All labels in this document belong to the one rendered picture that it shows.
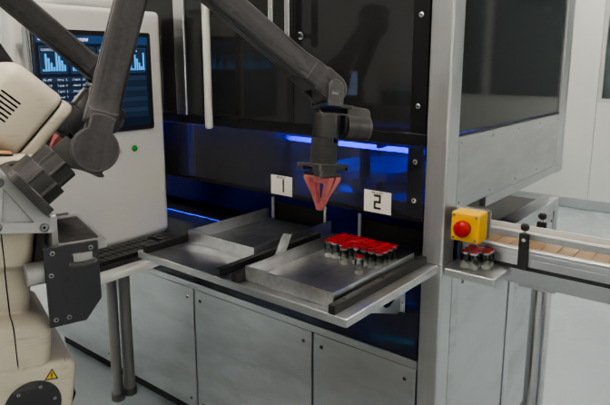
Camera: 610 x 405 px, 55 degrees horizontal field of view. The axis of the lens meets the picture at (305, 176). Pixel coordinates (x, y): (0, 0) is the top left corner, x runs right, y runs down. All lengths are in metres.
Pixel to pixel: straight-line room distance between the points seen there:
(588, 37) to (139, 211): 4.83
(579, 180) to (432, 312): 4.69
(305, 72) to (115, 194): 0.97
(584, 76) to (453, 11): 4.68
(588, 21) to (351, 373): 4.80
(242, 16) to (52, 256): 0.58
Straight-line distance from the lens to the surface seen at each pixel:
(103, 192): 1.95
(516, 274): 1.58
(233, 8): 1.16
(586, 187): 6.16
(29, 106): 1.18
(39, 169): 1.04
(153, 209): 2.07
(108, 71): 1.08
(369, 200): 1.59
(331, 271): 1.45
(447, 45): 1.44
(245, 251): 1.55
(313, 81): 1.19
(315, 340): 1.85
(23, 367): 1.30
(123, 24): 1.10
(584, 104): 6.08
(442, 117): 1.45
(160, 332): 2.44
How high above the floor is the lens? 1.39
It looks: 11 degrees down
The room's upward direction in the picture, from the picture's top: straight up
